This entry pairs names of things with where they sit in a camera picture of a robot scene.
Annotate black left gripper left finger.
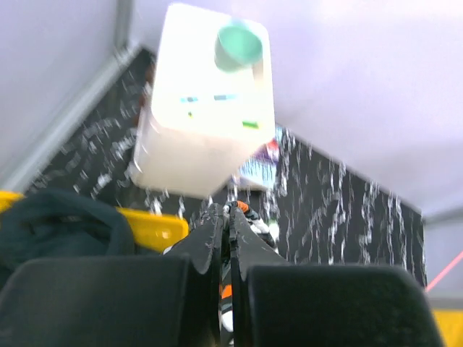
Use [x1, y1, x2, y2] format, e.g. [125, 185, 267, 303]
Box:
[1, 204, 224, 346]

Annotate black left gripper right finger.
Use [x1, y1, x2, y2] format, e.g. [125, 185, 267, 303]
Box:
[229, 208, 443, 346]

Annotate orange camouflage shorts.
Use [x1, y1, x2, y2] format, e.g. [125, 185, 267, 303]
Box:
[218, 200, 279, 334]

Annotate dark navy shorts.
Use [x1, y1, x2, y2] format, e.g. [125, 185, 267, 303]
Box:
[1, 189, 136, 283]

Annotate pink wire hanger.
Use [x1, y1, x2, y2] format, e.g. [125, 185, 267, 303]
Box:
[425, 252, 463, 292]

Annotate yellow plastic tray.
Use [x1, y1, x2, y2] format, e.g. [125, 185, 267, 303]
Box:
[1, 192, 462, 346]

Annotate black marble mat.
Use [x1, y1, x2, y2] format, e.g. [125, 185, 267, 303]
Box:
[28, 51, 428, 286]

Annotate colourful book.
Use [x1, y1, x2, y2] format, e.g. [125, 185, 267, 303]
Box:
[237, 126, 283, 191]

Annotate white box appliance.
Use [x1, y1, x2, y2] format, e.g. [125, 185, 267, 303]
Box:
[131, 3, 275, 198]

